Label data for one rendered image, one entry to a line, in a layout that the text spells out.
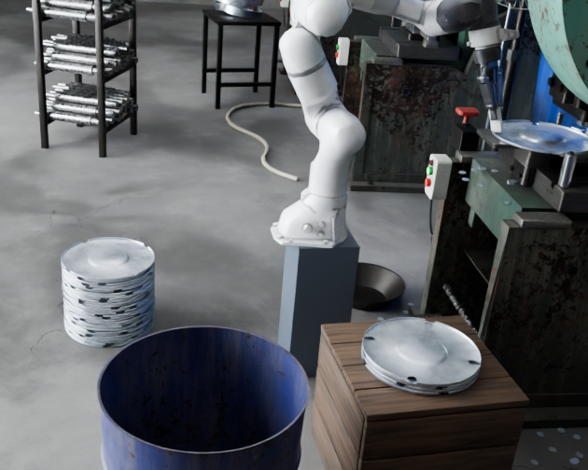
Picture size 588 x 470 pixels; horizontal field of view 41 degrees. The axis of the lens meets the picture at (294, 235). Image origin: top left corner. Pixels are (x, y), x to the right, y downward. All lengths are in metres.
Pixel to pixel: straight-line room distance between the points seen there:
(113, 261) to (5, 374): 0.46
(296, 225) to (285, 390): 0.63
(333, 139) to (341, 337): 0.52
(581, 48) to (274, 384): 0.97
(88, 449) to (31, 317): 0.70
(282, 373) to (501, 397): 0.52
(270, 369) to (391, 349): 0.34
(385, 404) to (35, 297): 1.47
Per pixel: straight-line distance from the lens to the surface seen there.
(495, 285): 2.19
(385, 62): 3.74
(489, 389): 1.93
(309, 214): 2.21
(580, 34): 1.77
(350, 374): 1.88
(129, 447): 1.50
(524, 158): 2.33
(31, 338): 2.65
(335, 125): 2.09
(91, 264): 2.53
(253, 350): 1.77
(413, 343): 1.97
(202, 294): 2.85
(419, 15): 2.27
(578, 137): 2.41
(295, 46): 2.03
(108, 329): 2.53
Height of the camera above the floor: 1.43
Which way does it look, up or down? 25 degrees down
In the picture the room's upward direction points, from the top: 5 degrees clockwise
